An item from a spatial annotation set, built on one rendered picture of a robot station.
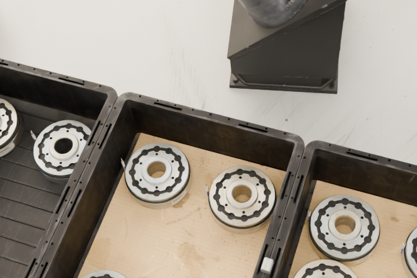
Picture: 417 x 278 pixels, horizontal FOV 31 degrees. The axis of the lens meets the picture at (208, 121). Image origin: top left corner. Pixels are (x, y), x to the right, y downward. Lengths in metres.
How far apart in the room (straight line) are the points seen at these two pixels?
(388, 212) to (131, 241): 0.39
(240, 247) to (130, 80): 0.47
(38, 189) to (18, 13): 0.50
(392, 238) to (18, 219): 0.58
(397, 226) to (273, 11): 0.40
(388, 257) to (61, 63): 0.75
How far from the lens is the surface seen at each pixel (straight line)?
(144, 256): 1.15
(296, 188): 1.07
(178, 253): 1.14
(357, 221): 1.12
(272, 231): 1.04
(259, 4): 1.24
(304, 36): 1.28
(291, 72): 1.37
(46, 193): 1.23
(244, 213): 1.12
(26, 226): 1.21
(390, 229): 1.16
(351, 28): 1.51
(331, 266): 1.10
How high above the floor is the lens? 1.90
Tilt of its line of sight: 60 degrees down
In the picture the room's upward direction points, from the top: 9 degrees counter-clockwise
